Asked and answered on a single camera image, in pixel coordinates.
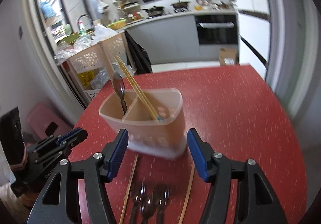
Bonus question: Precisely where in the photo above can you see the dark metal spoon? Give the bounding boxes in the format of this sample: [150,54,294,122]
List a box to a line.
[113,73,127,114]

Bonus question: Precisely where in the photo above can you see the patterned bamboo chopstick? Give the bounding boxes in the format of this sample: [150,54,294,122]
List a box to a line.
[114,55,162,122]

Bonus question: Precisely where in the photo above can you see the plain wooden chopstick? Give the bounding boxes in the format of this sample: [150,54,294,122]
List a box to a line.
[100,45,115,87]

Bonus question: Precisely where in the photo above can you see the pink plastic stool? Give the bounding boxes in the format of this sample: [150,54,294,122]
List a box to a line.
[28,103,72,140]

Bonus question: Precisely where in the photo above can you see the thin wooden chopstick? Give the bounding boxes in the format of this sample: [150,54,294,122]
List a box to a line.
[178,163,195,224]

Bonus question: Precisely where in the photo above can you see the dark spoon on table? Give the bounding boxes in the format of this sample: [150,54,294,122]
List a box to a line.
[153,184,170,224]
[129,182,146,224]

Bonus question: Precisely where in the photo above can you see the wooden chopstick left side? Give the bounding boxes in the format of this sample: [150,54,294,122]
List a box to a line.
[119,154,138,224]

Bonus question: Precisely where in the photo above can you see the pink perforated storage rack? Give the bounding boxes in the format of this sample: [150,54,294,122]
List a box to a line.
[54,27,136,103]

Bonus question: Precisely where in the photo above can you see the pink plastic utensil holder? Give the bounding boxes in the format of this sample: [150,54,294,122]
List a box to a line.
[99,88,187,159]

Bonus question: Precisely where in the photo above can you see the black jacket hanging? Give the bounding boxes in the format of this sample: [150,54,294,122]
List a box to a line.
[125,31,153,75]

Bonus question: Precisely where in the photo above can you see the cardboard box on floor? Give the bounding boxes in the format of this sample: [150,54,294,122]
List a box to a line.
[219,48,238,66]

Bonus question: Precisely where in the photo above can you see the black built-in oven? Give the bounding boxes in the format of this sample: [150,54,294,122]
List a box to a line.
[194,14,238,45]

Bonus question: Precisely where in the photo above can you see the white refrigerator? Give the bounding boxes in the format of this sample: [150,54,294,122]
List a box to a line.
[235,0,270,78]

